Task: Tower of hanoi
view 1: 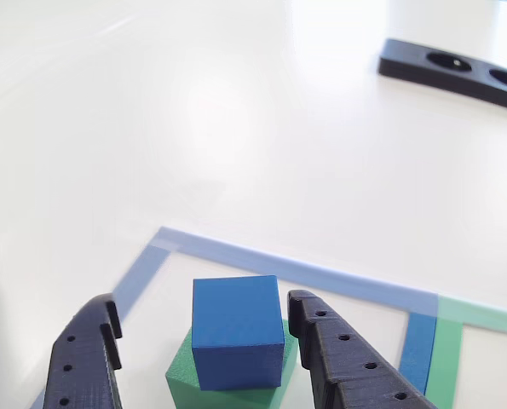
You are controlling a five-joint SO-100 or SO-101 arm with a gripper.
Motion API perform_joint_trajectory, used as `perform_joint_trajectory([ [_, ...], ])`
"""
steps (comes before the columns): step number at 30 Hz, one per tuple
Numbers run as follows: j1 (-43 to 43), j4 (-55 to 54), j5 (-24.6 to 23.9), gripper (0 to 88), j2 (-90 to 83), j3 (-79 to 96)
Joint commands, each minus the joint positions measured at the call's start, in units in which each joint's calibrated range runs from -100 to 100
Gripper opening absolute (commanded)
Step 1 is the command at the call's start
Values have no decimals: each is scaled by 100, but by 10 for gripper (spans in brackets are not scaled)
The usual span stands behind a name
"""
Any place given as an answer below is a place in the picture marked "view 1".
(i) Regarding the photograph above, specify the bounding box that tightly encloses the black power strip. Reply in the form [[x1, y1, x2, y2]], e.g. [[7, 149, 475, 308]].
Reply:
[[377, 37, 507, 115]]

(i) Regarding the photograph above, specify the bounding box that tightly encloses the green square frame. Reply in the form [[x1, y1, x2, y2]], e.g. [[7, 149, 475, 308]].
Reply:
[[423, 293, 507, 409]]

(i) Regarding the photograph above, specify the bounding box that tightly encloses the small blue cube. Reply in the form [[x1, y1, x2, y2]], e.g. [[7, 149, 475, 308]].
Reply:
[[192, 274, 285, 392]]

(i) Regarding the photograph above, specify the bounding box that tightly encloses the blue square frame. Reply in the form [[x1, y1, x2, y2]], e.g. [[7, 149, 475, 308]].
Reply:
[[29, 225, 440, 409]]

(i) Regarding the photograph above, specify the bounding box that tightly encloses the green cube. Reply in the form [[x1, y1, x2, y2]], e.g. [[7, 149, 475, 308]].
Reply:
[[164, 319, 299, 409]]

